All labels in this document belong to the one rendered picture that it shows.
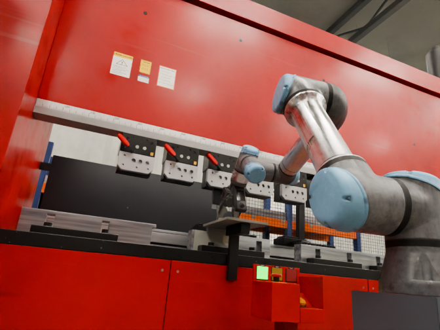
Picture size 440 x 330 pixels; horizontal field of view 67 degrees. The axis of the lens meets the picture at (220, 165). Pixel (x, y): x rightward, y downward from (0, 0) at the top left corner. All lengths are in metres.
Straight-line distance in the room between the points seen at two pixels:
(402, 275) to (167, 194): 1.54
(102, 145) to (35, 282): 4.67
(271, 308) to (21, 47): 1.22
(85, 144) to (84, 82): 4.26
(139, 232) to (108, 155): 4.41
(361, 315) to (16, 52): 1.29
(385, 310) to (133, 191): 1.55
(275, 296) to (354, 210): 0.62
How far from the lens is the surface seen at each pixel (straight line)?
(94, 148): 5.81
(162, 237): 1.71
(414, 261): 0.71
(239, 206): 1.35
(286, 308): 1.21
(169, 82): 1.66
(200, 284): 1.37
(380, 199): 0.67
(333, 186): 0.65
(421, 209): 0.72
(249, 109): 1.77
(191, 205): 2.06
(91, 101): 1.55
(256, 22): 2.07
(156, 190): 2.02
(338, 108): 1.02
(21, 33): 1.44
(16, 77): 1.36
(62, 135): 5.87
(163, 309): 1.33
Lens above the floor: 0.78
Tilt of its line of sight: 19 degrees up
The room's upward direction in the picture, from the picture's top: 5 degrees clockwise
